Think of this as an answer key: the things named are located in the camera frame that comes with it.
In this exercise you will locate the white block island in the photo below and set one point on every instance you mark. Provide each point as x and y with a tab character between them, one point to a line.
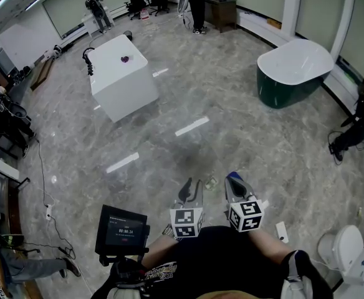
122	79

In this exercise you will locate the green white bathtub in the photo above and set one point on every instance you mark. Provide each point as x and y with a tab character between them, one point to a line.
294	64

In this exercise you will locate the black chest monitor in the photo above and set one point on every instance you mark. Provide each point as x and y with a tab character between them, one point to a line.
121	230

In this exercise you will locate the brown wooden platform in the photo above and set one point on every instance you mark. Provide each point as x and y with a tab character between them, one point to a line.
41	73

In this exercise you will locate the white box with blue logo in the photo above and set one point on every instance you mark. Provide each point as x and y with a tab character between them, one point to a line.
362	266

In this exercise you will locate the small purple object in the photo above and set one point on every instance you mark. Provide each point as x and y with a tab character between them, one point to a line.
125	58

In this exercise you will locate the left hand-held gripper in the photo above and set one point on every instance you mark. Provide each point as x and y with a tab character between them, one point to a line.
185	218

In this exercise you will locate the silver wrist band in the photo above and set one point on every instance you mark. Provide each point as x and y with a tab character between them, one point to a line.
168	230

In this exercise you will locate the person's black t-shirt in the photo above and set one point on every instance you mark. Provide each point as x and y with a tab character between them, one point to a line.
219	263

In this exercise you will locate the black round basin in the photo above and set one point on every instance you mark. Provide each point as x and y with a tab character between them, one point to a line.
17	111

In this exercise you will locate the white power strip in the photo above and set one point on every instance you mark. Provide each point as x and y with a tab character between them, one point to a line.
48	212
282	232

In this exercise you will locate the pink white container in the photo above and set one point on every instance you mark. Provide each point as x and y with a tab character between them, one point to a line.
143	14

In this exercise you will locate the dark wooden cabinet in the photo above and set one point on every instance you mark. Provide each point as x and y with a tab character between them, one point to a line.
221	11

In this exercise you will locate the blue cloth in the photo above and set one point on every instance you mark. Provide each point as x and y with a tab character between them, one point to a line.
233	176

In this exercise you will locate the person's left forearm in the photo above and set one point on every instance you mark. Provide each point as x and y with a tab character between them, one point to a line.
160	251

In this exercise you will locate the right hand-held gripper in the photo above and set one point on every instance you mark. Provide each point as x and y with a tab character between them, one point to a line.
246	215

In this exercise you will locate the white toilet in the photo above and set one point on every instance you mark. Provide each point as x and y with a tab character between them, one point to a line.
347	248

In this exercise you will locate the black metal stand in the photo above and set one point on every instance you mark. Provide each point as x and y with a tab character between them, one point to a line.
13	135

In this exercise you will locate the dark round object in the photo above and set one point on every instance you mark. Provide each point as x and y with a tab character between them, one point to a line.
129	35

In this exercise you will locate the person's right forearm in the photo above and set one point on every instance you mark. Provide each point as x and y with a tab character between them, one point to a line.
270	246

